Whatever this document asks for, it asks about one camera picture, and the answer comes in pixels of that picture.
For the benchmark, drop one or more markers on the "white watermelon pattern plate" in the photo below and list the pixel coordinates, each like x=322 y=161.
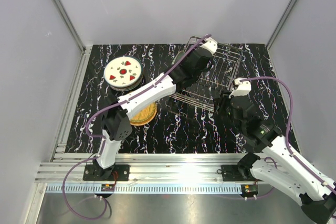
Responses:
x=123 y=71

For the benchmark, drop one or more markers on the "left aluminium frame post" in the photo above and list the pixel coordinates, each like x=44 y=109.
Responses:
x=85 y=50

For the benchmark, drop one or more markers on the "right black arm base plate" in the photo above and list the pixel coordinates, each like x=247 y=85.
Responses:
x=230 y=173

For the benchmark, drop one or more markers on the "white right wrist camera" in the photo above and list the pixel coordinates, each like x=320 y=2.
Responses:
x=240 y=88

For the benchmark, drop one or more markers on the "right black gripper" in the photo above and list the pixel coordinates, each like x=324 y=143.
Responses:
x=223 y=103

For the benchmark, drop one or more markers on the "small circuit board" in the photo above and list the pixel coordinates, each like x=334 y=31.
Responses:
x=107 y=187
x=250 y=189

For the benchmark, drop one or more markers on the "aluminium mounting rail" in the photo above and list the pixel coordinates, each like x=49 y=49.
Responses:
x=144 y=168

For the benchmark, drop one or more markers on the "left small circuit board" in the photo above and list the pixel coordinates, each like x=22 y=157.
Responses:
x=107 y=187

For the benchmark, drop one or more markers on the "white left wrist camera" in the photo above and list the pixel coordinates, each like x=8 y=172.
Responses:
x=211 y=45

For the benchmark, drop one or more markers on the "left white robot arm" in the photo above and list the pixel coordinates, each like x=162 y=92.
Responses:
x=116 y=117

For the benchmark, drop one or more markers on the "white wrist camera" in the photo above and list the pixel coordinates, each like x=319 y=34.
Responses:
x=211 y=45
x=240 y=88

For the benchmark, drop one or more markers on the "aluminium frame post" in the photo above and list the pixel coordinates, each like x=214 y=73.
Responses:
x=279 y=26
x=85 y=50

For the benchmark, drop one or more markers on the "yellow woven pattern plate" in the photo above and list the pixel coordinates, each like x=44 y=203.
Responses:
x=144 y=116

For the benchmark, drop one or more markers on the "right aluminium frame post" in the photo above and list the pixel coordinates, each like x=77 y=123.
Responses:
x=279 y=26

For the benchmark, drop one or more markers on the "white slotted cable duct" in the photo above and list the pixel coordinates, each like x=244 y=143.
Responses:
x=227 y=189

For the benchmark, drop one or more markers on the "metal wire dish rack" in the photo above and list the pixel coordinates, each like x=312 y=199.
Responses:
x=219 y=78

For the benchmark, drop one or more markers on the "mint green flower plate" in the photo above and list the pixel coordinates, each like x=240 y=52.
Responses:
x=178 y=56

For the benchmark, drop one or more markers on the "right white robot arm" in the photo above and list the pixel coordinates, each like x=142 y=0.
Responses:
x=271 y=160

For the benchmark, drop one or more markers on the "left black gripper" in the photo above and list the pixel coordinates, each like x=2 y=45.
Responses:
x=186 y=57

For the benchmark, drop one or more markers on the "right small circuit board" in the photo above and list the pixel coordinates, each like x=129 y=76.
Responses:
x=250 y=189

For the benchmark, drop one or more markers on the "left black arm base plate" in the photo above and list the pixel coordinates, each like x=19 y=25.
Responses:
x=120 y=172

